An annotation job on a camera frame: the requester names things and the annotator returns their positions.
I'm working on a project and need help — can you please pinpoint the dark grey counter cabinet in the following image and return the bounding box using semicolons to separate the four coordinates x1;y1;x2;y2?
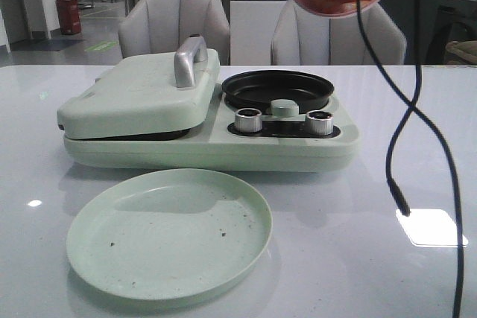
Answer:
380;0;476;65

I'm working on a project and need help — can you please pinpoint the left silver control knob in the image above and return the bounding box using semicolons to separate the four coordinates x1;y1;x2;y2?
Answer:
234;107;262;133

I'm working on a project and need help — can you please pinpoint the light green round plate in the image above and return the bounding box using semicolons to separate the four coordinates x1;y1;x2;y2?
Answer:
66;169;272;307

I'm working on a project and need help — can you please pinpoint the right silver control knob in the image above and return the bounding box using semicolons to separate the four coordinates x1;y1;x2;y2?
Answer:
304;110;334;136

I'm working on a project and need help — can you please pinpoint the left grey armchair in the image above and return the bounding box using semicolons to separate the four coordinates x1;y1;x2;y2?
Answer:
119;0;230;65

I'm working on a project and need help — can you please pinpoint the silver control knob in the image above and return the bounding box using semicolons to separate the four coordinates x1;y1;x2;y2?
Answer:
234;107;262;133
304;110;334;136

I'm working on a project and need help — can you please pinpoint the grey armchair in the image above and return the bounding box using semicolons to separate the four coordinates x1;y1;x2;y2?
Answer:
271;0;407;66
119;0;230;65

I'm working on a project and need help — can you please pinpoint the green sandwich maker lid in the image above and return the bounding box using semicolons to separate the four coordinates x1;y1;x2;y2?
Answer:
57;36;221;140

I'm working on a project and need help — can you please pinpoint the red trash bin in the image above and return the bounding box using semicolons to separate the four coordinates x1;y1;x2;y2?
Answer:
56;0;81;35

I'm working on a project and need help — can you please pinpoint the black round frying pan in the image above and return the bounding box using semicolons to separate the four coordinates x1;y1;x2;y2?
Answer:
222;70;335;114

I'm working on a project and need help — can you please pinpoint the black cable long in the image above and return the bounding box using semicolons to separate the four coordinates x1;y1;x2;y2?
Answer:
357;0;465;317

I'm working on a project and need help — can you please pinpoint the green breakfast maker base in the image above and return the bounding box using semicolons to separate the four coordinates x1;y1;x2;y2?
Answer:
64;81;359;172

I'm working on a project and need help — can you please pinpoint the white refrigerator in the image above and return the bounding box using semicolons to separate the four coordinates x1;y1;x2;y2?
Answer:
230;0;288;66

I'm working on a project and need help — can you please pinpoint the black cable with plug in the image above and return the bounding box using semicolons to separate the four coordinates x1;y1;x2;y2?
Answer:
385;0;430;217

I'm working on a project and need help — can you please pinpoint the right grey armchair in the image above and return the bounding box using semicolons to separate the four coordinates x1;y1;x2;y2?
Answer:
271;0;407;66

